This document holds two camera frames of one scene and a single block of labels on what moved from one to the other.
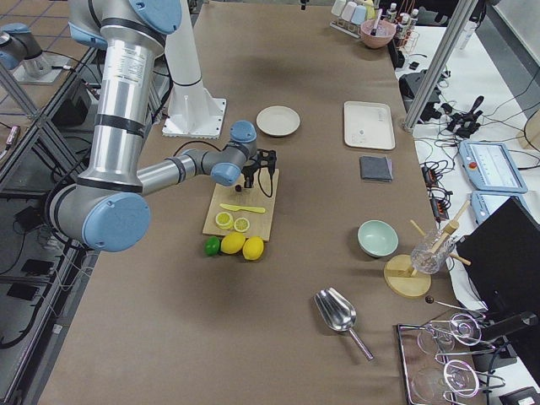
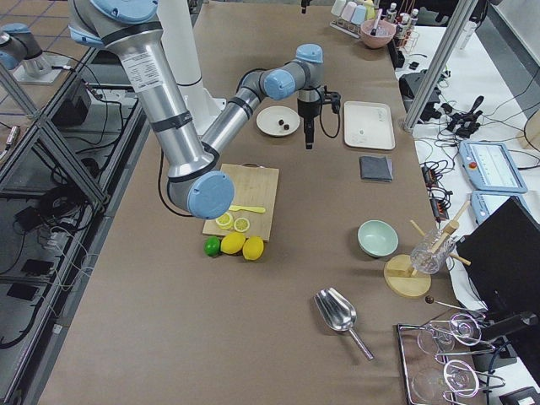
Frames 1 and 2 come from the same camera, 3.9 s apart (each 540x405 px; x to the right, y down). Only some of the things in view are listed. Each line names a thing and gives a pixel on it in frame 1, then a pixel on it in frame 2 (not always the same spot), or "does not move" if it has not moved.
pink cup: [348, 11] does not move
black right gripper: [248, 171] → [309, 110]
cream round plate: [278, 121] does not move
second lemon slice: [241, 224] does not move
